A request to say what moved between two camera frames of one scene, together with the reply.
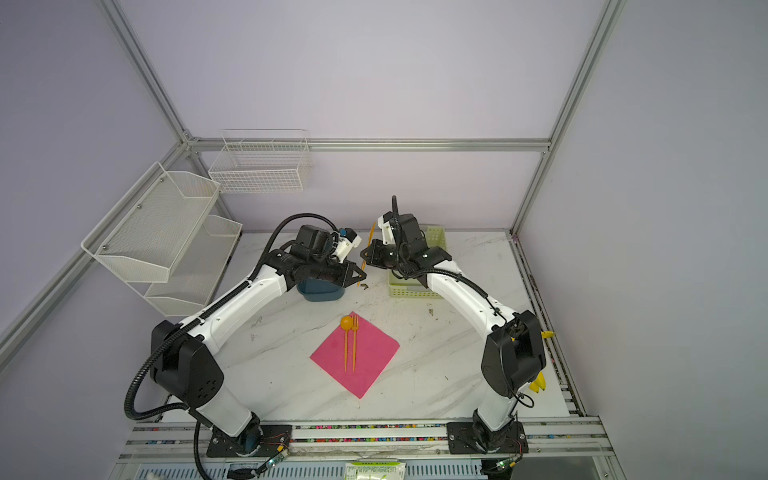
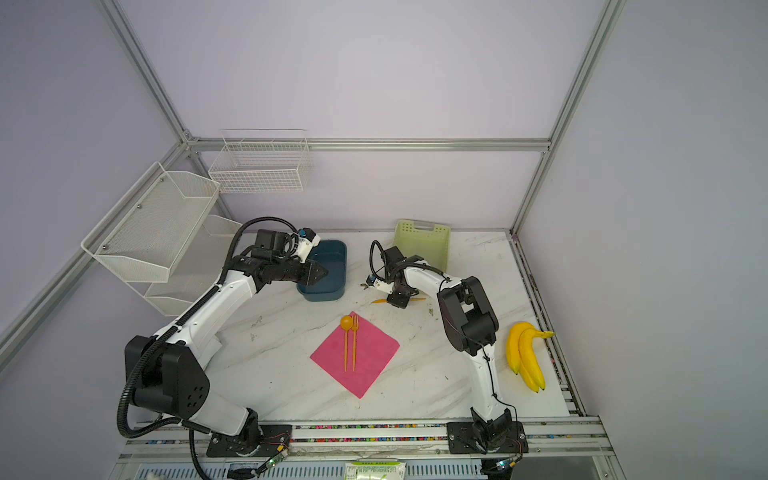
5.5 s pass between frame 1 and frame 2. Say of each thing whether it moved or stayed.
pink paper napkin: stayed
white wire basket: stayed
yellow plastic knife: moved
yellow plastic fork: stayed
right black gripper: moved
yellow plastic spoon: stayed
